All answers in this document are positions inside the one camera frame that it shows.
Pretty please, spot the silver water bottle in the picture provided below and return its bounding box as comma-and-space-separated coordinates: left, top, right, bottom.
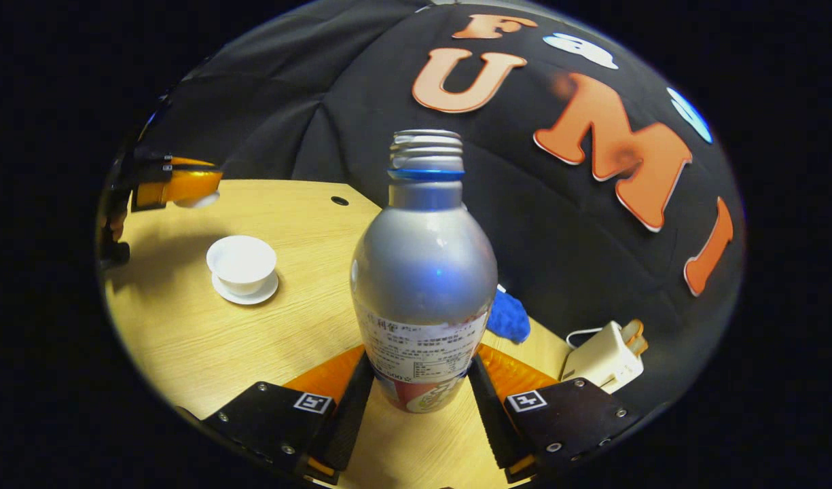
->
350, 129, 499, 414

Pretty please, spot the white toaster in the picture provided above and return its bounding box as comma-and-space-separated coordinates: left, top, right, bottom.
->
560, 321, 645, 395

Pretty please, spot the white teacup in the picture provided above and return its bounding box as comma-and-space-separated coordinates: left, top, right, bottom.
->
206, 235, 278, 297

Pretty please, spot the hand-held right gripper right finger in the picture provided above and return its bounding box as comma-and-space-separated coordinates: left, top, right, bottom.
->
467, 343, 639, 483

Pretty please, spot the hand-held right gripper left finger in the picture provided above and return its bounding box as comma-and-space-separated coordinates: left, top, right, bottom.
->
178, 344, 376, 484

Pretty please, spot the blue cloth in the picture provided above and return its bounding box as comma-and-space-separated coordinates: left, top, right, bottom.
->
487, 289, 532, 344

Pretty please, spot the white saucer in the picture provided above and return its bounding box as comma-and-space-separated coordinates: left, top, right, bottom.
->
211, 270, 280, 306

